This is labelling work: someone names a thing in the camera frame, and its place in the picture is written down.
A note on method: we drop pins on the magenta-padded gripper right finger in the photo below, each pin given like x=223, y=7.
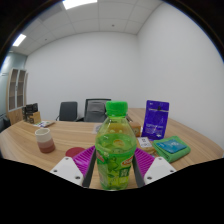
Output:
x=158, y=168

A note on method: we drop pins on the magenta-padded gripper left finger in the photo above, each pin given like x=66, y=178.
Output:
x=68, y=170

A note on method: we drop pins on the green drink bottle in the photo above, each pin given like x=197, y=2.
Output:
x=116, y=150

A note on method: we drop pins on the flat round red coaster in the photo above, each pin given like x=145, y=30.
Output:
x=74, y=151

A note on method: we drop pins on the green folded cloth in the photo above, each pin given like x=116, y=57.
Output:
x=175, y=156

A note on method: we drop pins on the blue flat packet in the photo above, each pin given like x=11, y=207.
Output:
x=170, y=146

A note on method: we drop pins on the tan snack packet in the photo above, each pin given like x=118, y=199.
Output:
x=145, y=142

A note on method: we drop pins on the white and brown cup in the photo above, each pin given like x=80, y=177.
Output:
x=44, y=140

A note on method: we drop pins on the orange cardboard box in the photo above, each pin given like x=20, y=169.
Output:
x=135, y=129

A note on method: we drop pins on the purple standing pouch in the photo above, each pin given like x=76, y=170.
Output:
x=156, y=120

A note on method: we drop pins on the paper with round print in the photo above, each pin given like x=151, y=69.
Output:
x=97, y=127

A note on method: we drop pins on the wooden side desk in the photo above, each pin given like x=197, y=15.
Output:
x=138, y=115

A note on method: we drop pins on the grey padded office chair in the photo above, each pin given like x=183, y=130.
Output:
x=67, y=111

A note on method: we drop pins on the black mesh office chair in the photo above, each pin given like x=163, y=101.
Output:
x=95, y=111

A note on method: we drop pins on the dark brown open box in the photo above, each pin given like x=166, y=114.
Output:
x=31, y=113

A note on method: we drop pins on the dark sofa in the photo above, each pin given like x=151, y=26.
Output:
x=4, y=121

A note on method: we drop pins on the wooden glass-door shelf unit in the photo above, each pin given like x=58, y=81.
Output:
x=16, y=96

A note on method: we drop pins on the long ceiling light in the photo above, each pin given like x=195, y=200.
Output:
x=19, y=40
x=79, y=3

